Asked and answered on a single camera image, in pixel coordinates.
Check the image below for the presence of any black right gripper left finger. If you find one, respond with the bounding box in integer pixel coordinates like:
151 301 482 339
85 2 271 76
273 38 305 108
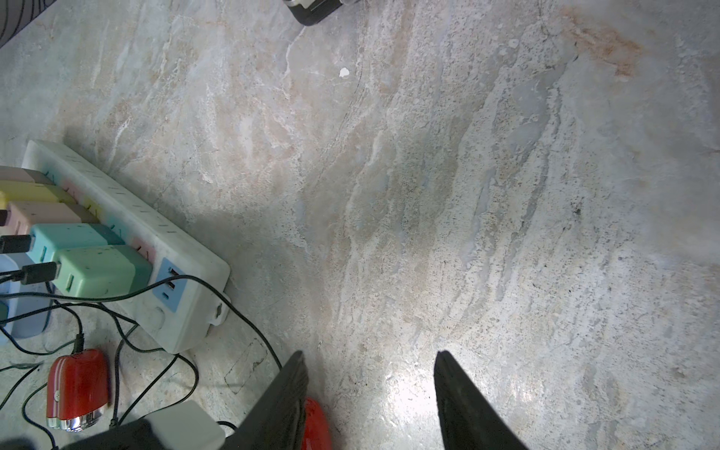
221 351 309 449

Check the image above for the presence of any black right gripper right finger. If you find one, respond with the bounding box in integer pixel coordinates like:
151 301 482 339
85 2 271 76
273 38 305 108
433 351 527 450

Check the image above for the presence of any light green USB charger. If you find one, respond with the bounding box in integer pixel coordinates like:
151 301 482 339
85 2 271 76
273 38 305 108
54 245 153 298

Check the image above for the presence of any white long power strip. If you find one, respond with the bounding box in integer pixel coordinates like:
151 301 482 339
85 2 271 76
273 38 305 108
22 140 231 354

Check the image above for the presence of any blue round power socket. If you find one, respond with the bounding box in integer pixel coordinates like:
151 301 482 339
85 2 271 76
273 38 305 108
1 253 52 339

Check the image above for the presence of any teal USB charger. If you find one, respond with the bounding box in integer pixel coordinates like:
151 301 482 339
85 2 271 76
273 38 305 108
27 223 125 264

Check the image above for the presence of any yellow USB charger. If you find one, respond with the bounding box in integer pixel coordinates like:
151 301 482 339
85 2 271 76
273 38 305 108
0 180 76 209

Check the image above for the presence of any pink end USB charger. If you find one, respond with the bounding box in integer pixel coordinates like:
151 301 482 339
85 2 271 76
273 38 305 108
0 166 54 185

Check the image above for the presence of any black briefcase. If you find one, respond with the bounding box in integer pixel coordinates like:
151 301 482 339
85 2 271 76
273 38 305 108
283 0 342 26

